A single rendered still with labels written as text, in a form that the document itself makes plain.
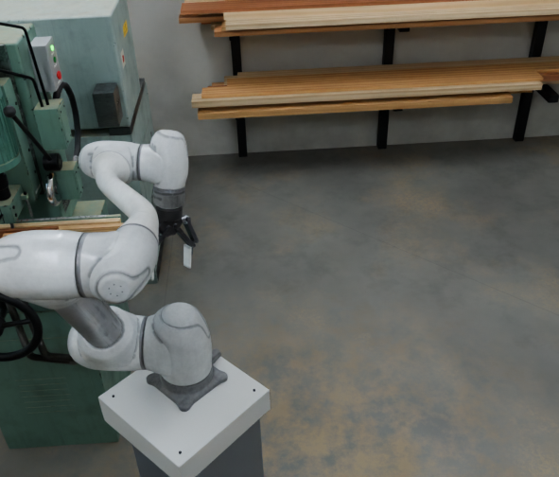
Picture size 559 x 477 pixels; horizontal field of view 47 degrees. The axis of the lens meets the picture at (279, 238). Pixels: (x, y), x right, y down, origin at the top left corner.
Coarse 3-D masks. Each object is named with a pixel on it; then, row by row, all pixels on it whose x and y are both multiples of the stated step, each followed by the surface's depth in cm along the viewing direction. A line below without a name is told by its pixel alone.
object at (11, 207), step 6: (12, 186) 218; (18, 186) 218; (12, 192) 215; (18, 192) 217; (12, 198) 212; (18, 198) 217; (0, 204) 209; (6, 204) 209; (12, 204) 211; (18, 204) 216; (24, 204) 222; (0, 210) 210; (6, 210) 210; (12, 210) 211; (18, 210) 216; (6, 216) 211; (12, 216) 211; (18, 216) 216; (0, 222) 212; (6, 222) 212; (12, 222) 213
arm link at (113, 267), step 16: (80, 240) 125; (96, 240) 125; (112, 240) 126; (128, 240) 127; (144, 240) 130; (80, 256) 123; (96, 256) 123; (112, 256) 122; (128, 256) 123; (144, 256) 126; (80, 272) 123; (96, 272) 121; (112, 272) 120; (128, 272) 121; (144, 272) 126; (80, 288) 124; (96, 288) 121; (112, 288) 121; (128, 288) 121
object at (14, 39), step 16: (0, 32) 211; (16, 32) 211; (32, 32) 218; (16, 48) 203; (16, 64) 206; (16, 80) 209; (32, 96) 214; (48, 96) 231; (32, 112) 215; (32, 128) 218; (32, 144) 222; (64, 160) 246; (32, 208) 236; (48, 208) 237
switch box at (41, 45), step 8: (40, 40) 216; (48, 40) 216; (32, 48) 212; (40, 48) 212; (48, 48) 214; (40, 56) 214; (48, 56) 214; (56, 56) 222; (32, 64) 215; (40, 64) 215; (48, 64) 215; (40, 72) 217; (48, 72) 217; (56, 72) 221; (48, 80) 219; (56, 80) 221; (40, 88) 220; (48, 88) 220; (56, 88) 221
